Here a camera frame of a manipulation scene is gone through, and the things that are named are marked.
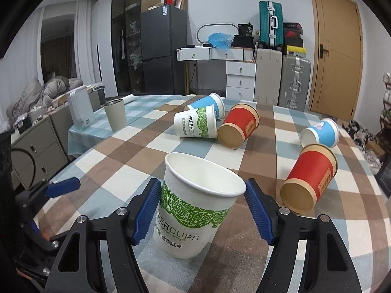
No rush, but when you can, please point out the grey duvet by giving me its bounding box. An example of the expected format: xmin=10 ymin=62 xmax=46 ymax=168
xmin=6 ymin=77 xmax=84 ymax=118

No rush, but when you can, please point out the stack of black shoe boxes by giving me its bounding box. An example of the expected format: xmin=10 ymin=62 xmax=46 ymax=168
xmin=283 ymin=22 xmax=304 ymax=47

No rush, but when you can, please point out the black basket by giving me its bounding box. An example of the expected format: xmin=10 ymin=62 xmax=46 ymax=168
xmin=377 ymin=159 xmax=391 ymax=190

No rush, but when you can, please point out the white grey appliance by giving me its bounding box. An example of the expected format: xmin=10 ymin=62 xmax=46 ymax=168
xmin=67 ymin=86 xmax=95 ymax=129

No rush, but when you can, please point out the oval mirror frame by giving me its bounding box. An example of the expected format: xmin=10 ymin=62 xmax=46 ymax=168
xmin=196 ymin=23 xmax=240 ymax=48

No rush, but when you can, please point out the black bin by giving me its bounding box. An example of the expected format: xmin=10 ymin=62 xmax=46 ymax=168
xmin=93 ymin=86 xmax=106 ymax=104

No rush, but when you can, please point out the dark glass cabinet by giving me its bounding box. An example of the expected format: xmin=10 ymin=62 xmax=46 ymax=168
xmin=110 ymin=0 xmax=144 ymax=96

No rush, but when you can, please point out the white curtain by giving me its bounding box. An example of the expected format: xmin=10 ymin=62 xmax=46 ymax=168
xmin=75 ymin=0 xmax=98 ymax=86

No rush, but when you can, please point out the grey-green tumbler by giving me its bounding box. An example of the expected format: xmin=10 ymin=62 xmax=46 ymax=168
xmin=103 ymin=99 xmax=127 ymax=133

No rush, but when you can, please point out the blue paper cup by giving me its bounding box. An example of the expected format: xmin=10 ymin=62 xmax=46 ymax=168
xmin=185 ymin=93 xmax=226 ymax=119
xmin=300 ymin=118 xmax=340 ymax=148

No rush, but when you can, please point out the silver suitcase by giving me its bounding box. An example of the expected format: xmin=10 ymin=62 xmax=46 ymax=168
xmin=279 ymin=54 xmax=311 ymax=112

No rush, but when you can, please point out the white wardrobe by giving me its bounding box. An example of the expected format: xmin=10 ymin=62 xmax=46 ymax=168
xmin=92 ymin=0 xmax=119 ymax=98

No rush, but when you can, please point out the red paper cup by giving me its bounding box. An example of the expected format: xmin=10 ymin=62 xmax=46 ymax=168
xmin=217 ymin=103 xmax=260 ymax=149
xmin=280 ymin=144 xmax=338 ymax=215

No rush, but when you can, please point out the yellow box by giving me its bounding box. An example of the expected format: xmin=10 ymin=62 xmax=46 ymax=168
xmin=284 ymin=45 xmax=307 ymax=56

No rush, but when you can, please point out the white dressing desk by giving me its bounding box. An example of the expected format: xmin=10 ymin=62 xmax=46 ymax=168
xmin=175 ymin=47 xmax=257 ymax=96

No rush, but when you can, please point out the teal suitcase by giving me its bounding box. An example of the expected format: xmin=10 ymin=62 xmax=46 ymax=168
xmin=259 ymin=0 xmax=282 ymax=49

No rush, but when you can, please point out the grey side cabinet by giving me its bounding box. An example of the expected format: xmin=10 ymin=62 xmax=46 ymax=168
xmin=11 ymin=116 xmax=69 ymax=190

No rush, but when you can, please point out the checkered tablecloth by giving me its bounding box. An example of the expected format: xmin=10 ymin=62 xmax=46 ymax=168
xmin=32 ymin=94 xmax=391 ymax=293

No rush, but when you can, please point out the wooden door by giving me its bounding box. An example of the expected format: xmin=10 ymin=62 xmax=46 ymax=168
xmin=308 ymin=0 xmax=364 ymax=123

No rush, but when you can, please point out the blue plastic bag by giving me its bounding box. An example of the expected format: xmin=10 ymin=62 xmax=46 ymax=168
xmin=208 ymin=32 xmax=233 ymax=50

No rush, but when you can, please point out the black bag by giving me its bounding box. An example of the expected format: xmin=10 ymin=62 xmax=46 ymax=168
xmin=233 ymin=23 xmax=255 ymax=48

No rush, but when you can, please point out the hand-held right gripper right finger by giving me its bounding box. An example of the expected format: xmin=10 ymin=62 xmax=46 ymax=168
xmin=244 ymin=178 xmax=367 ymax=293

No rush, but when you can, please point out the black cable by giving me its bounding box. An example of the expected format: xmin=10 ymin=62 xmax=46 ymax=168
xmin=11 ymin=148 xmax=38 ymax=187

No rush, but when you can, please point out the black refrigerator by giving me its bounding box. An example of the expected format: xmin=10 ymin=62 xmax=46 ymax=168
xmin=140 ymin=4 xmax=187 ymax=96

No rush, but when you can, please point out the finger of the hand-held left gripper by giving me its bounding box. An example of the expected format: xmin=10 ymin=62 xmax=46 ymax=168
xmin=18 ymin=217 xmax=66 ymax=252
xmin=14 ymin=177 xmax=81 ymax=218

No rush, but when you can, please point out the white green-leaf paper cup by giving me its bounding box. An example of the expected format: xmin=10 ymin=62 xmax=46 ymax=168
xmin=174 ymin=105 xmax=218 ymax=139
xmin=152 ymin=152 xmax=247 ymax=259

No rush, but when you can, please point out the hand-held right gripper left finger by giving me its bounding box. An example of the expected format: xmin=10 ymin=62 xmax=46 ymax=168
xmin=43 ymin=178 xmax=162 ymax=293

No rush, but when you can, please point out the beige suitcase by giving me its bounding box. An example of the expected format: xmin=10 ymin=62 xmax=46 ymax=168
xmin=254 ymin=48 xmax=282 ymax=106

